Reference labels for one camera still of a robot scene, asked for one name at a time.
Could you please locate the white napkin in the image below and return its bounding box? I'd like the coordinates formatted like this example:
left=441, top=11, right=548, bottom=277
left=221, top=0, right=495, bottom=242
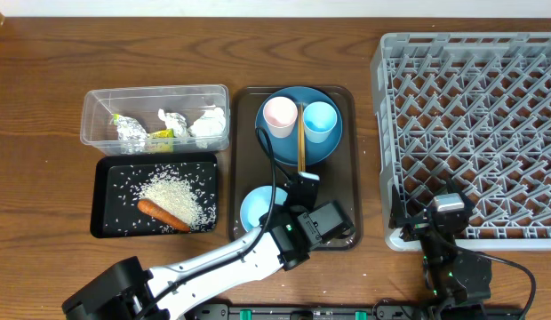
left=188, top=108, right=226, bottom=148

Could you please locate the pile of white rice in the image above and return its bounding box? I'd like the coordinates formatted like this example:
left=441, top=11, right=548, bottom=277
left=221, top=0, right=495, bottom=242
left=107, top=163, right=218, bottom=235

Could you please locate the orange carrot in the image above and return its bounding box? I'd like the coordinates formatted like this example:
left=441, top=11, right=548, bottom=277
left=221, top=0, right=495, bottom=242
left=137, top=199, right=190, bottom=233

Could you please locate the foil snack wrapper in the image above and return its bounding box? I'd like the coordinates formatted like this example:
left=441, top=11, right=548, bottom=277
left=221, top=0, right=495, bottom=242
left=112, top=114, right=174, bottom=154

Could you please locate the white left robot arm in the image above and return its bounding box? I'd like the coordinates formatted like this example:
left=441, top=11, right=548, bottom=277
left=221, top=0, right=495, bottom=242
left=61, top=172, right=355, bottom=319

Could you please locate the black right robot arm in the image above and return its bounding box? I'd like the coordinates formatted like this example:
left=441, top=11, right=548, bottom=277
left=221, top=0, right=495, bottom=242
left=388, top=180, right=492, bottom=319

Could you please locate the grey dishwasher rack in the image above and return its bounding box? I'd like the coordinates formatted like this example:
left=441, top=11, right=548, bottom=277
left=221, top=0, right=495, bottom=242
left=370, top=32, right=551, bottom=252

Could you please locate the black waste tray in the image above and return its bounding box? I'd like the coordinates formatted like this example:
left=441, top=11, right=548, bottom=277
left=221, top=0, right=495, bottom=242
left=90, top=153, right=219, bottom=238

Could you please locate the wooden chopstick right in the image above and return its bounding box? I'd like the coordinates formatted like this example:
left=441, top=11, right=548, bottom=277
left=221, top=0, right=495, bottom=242
left=298, top=103, right=306, bottom=172

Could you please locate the wooden chopstick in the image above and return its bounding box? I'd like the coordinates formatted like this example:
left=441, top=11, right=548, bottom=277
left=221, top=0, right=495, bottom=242
left=297, top=103, right=305, bottom=173
left=298, top=103, right=306, bottom=172

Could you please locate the dark blue plate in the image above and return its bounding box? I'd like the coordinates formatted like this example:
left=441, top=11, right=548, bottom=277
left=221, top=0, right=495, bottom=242
left=254, top=85, right=344, bottom=167

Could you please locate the brown plastic tray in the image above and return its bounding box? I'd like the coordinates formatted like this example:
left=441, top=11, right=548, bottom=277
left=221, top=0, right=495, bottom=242
left=228, top=85, right=363, bottom=251

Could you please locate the light blue cup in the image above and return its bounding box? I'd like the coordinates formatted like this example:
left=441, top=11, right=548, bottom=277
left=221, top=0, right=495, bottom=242
left=303, top=101, right=338, bottom=143

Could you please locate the pink cup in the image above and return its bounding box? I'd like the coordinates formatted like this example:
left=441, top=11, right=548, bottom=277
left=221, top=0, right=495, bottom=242
left=262, top=97, right=298, bottom=139

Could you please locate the wooden chopstick left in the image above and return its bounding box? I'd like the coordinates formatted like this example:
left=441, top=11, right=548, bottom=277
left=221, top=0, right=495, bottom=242
left=297, top=103, right=305, bottom=173

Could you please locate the clear plastic bin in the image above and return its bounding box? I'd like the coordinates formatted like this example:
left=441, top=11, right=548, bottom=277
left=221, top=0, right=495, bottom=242
left=80, top=84, right=230, bottom=156

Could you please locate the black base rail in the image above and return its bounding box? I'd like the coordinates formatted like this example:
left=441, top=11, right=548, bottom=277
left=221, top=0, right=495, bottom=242
left=181, top=300, right=521, bottom=320

